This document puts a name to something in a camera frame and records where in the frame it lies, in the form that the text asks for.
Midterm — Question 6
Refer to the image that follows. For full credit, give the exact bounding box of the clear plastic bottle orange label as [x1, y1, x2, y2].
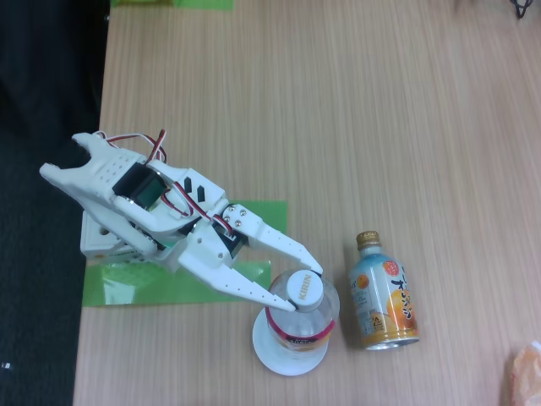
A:
[265, 268, 342, 360]

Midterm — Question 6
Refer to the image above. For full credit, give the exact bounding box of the orange drink bottle can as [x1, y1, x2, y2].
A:
[347, 230, 420, 352]

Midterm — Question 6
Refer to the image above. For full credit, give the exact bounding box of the short green tape strip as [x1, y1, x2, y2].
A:
[240, 199, 289, 233]

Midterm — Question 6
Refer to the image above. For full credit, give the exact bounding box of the long green tape strip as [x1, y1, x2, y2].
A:
[83, 258, 272, 308]

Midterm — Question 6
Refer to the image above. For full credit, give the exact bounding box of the small white round plate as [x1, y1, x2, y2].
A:
[252, 308, 330, 376]

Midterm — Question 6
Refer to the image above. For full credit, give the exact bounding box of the green tape piece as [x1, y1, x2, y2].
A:
[171, 0, 234, 12]

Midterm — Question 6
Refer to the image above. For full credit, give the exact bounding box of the orange plastic bag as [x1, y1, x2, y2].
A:
[502, 340, 541, 406]

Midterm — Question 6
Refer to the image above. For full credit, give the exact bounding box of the black cable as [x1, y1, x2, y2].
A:
[509, 0, 536, 20]

